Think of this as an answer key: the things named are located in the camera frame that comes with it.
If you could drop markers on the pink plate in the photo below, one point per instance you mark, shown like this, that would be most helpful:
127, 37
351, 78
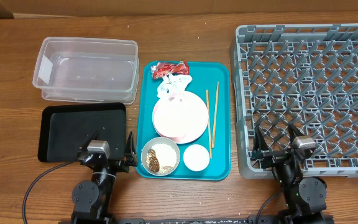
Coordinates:
183, 118

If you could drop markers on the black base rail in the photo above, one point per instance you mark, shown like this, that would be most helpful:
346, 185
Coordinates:
194, 221

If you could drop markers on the white rice pile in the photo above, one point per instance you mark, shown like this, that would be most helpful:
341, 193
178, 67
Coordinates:
167, 157

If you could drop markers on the teal serving tray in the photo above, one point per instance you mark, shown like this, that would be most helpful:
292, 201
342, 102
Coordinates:
205, 77

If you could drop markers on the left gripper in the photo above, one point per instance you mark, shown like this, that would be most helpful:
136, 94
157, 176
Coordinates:
130, 155

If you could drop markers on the grey dishwasher rack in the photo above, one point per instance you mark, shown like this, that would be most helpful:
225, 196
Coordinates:
302, 74

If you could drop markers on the red snack wrapper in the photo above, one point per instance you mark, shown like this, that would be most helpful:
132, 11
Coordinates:
163, 69

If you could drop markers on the wooden chopstick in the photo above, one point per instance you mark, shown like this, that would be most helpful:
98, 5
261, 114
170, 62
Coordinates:
215, 114
209, 125

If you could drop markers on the white napkin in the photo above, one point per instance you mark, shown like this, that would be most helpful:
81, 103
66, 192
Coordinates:
173, 84

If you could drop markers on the grey bowl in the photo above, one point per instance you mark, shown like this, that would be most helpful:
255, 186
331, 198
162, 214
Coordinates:
148, 146

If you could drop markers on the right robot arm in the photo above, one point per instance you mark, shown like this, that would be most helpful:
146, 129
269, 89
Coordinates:
305, 197

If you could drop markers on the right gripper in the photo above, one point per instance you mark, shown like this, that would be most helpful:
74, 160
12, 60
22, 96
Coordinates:
260, 150

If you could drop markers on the clear plastic storage bin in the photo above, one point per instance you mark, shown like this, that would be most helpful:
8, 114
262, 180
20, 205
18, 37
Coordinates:
87, 70

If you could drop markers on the black rectangular tray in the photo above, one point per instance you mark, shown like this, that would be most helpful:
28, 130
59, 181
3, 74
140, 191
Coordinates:
66, 128

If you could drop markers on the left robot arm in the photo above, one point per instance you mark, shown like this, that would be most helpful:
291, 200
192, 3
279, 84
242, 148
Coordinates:
92, 198

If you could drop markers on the small white dish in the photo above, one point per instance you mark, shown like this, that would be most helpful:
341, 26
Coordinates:
196, 157

